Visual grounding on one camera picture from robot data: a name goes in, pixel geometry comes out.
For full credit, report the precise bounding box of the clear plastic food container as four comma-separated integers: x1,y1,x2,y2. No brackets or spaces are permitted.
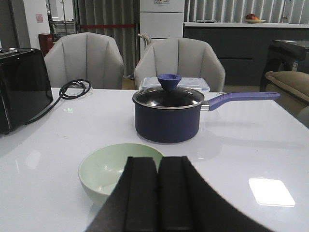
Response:
139,77,210,92

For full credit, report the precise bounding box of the right grey upholstered chair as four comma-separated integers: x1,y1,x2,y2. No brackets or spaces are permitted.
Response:
134,38,225,92

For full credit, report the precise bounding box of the dark grey counter cabinet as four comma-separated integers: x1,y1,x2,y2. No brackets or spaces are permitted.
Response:
184,22,309,86

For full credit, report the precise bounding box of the glass lid with blue knob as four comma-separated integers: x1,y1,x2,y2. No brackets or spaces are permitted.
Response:
133,73,204,109

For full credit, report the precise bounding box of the grey upholstered chair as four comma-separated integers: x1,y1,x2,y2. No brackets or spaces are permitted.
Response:
134,38,225,92
44,32,124,89

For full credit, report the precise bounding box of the white refrigerator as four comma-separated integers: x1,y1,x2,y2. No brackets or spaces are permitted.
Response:
140,0,185,56

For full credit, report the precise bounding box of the dark blue saucepan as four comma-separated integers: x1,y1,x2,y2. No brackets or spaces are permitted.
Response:
134,92,280,143

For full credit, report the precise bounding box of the left grey upholstered chair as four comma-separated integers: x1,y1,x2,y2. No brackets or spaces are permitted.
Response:
44,32,124,89

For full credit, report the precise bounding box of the black appliance at right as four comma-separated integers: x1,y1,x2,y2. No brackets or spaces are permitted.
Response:
260,40,309,91

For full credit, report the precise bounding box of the red fire extinguisher box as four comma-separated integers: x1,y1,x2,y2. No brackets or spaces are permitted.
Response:
38,33,54,56

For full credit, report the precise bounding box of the black power cable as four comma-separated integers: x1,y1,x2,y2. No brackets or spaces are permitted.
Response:
24,80,92,125

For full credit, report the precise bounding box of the light green bowl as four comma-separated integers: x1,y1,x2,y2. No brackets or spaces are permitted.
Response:
78,143,164,207

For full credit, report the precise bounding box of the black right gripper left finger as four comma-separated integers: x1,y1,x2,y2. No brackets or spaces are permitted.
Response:
86,157,158,232

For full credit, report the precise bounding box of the fruit plate on counter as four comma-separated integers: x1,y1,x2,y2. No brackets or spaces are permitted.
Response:
243,13,265,24

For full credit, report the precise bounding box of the tan sofa armrest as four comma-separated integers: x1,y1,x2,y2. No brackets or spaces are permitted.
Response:
265,71,309,116

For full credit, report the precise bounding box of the black toaster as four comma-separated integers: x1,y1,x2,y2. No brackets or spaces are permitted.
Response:
0,48,53,134

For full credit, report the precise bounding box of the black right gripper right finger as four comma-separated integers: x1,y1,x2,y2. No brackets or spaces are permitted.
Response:
158,156,269,232

